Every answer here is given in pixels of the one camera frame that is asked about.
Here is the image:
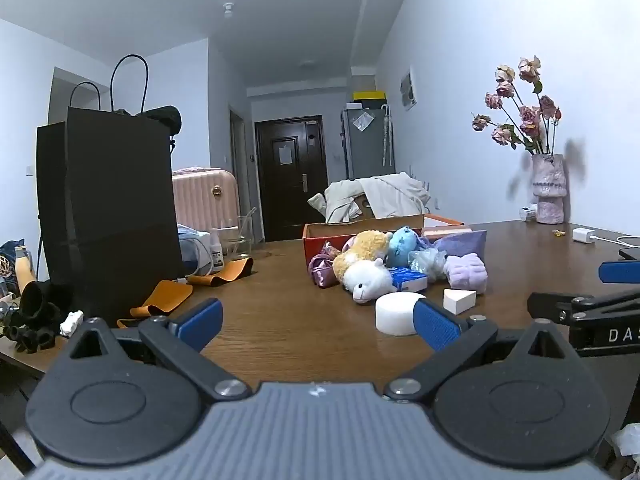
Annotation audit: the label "pink flat box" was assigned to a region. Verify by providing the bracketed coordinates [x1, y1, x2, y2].
[422, 227, 474, 239]

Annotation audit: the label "yellow plush toy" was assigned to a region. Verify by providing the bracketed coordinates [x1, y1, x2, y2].
[332, 230, 394, 281]

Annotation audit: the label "grey refrigerator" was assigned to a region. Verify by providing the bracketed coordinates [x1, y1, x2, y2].
[341, 105, 396, 181]

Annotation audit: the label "blue tissue packet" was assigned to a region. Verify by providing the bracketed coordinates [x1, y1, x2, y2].
[387, 266, 430, 294]

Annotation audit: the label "clear glass cup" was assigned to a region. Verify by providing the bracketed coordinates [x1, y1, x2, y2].
[220, 214, 252, 257]

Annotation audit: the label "white charger cable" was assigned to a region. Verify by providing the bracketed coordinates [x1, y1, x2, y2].
[592, 233, 640, 249]

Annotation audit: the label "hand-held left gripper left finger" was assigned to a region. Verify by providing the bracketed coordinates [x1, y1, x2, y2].
[52, 298, 252, 402]

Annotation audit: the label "pale purple ceramic vase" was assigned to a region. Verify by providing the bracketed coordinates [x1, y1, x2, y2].
[530, 153, 569, 225]

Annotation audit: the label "black clamp parts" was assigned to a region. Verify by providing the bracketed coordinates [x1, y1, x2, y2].
[0, 326, 57, 354]

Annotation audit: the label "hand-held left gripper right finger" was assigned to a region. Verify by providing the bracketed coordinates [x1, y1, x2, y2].
[384, 300, 581, 403]

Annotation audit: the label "purple satin scrunchie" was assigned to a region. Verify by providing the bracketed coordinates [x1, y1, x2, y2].
[309, 242, 347, 289]

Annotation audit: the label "white plush toy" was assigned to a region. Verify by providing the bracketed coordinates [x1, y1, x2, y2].
[342, 258, 395, 306]

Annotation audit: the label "dried rose bouquet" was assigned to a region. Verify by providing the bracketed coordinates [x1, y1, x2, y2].
[470, 55, 562, 157]

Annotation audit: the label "wooden chair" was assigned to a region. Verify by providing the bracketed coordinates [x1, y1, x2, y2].
[352, 195, 377, 221]

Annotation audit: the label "black paper bag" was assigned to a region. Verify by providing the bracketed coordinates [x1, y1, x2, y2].
[36, 54, 187, 322]

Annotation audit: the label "small white plastic part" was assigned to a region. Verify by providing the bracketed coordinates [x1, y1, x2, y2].
[59, 310, 84, 337]

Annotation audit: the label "grey interior door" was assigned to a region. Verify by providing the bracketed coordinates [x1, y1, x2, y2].
[229, 108, 252, 242]

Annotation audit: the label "white foam cylinder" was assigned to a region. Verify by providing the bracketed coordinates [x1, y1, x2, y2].
[375, 291, 429, 337]

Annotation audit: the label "light blue plush toy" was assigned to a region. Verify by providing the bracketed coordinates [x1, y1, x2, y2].
[385, 226, 421, 268]

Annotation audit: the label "red orange cardboard box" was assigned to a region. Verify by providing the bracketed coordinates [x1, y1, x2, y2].
[302, 214, 465, 273]

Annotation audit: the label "pink ribbed suitcase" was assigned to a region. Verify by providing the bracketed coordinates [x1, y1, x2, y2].
[171, 166, 240, 234]

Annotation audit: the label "white crumpled paper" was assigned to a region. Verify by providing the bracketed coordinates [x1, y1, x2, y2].
[612, 422, 640, 459]

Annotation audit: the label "beige jacket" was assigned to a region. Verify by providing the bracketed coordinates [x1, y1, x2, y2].
[307, 172, 432, 224]

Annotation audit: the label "white folded umbrella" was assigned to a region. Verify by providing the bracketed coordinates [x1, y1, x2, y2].
[381, 105, 394, 166]

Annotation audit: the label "black plastic fittings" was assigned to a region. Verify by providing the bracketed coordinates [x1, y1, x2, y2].
[19, 281, 74, 330]

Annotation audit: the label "white wall panel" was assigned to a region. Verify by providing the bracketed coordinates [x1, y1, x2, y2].
[400, 66, 419, 111]

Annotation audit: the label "dark wooden entrance door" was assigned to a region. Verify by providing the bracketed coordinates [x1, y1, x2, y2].
[254, 116, 329, 242]

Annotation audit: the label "lavender fuzzy towel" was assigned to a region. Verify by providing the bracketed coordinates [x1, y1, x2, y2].
[443, 254, 489, 295]

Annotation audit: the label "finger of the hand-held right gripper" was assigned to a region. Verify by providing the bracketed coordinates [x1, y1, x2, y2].
[527, 291, 640, 323]
[599, 261, 640, 284]

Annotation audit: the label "clear plastic bag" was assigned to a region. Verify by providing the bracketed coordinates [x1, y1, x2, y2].
[407, 247, 449, 282]

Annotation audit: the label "orange leather strap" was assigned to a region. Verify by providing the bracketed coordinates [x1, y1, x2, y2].
[116, 258, 255, 329]

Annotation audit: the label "purple knitted cloth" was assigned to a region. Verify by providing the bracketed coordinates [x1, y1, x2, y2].
[431, 230, 489, 262]

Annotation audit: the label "dark cloth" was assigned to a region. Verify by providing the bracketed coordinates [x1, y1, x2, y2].
[112, 105, 182, 137]

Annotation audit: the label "white wedge sponge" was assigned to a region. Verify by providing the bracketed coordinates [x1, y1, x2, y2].
[443, 288, 478, 316]

